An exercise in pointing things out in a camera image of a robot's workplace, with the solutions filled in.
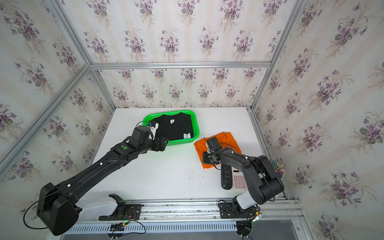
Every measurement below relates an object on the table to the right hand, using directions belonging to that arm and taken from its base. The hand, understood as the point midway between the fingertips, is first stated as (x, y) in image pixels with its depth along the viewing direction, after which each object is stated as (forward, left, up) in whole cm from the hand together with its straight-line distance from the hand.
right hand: (205, 159), depth 92 cm
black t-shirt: (+22, +21, +4) cm, 31 cm away
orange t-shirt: (+13, -15, +2) cm, 20 cm away
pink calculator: (-13, -19, +1) cm, 23 cm away
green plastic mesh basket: (+29, +37, +9) cm, 47 cm away
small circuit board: (-35, +43, -1) cm, 56 cm away
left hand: (+2, +24, +18) cm, 30 cm away
